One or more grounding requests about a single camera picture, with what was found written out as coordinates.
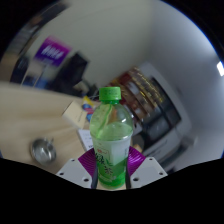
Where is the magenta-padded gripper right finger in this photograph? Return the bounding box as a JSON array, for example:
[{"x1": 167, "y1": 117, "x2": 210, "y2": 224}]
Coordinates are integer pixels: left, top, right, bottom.
[{"x1": 126, "y1": 145, "x2": 169, "y2": 189}]

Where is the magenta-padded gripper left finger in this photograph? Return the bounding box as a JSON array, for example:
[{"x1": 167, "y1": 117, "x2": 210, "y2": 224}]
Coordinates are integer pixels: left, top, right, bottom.
[{"x1": 55, "y1": 148, "x2": 99, "y2": 189}]

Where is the green tea drink bottle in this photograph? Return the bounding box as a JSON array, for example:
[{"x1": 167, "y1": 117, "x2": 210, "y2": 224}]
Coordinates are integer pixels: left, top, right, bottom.
[{"x1": 89, "y1": 86, "x2": 135, "y2": 190}]

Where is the white booklet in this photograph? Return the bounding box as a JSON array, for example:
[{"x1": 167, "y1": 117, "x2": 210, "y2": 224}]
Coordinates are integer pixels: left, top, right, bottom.
[{"x1": 77, "y1": 128, "x2": 95, "y2": 152}]

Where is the small metal cup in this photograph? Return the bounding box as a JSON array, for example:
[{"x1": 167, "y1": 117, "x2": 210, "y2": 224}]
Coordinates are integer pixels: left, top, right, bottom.
[{"x1": 29, "y1": 137, "x2": 58, "y2": 165}]

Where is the black framed glass door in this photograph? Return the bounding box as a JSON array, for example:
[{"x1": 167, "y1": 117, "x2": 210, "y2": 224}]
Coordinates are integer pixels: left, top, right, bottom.
[{"x1": 139, "y1": 76, "x2": 183, "y2": 148}]

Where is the small beige notebook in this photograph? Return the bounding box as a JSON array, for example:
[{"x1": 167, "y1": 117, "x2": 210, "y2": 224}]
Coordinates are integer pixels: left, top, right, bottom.
[{"x1": 60, "y1": 100, "x2": 88, "y2": 130}]

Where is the purple sign board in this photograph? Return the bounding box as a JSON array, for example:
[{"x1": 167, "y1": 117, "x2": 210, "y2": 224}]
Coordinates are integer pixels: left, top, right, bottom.
[{"x1": 34, "y1": 35, "x2": 72, "y2": 67}]

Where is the ceiling light panel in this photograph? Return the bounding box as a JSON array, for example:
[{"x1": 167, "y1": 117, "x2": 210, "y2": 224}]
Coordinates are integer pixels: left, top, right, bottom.
[{"x1": 216, "y1": 60, "x2": 224, "y2": 77}]

